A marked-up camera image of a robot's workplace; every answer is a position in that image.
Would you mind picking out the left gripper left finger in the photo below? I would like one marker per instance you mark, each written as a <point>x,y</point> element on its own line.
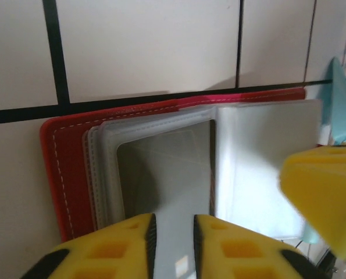
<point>103,255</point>

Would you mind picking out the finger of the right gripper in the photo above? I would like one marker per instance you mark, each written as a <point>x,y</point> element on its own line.
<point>326,189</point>

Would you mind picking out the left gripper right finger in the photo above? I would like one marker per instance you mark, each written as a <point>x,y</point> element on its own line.
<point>242,255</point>

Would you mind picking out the red card holder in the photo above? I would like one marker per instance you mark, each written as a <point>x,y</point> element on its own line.
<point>68,162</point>

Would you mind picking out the teal tube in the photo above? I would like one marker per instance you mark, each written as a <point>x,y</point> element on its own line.
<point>342,101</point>

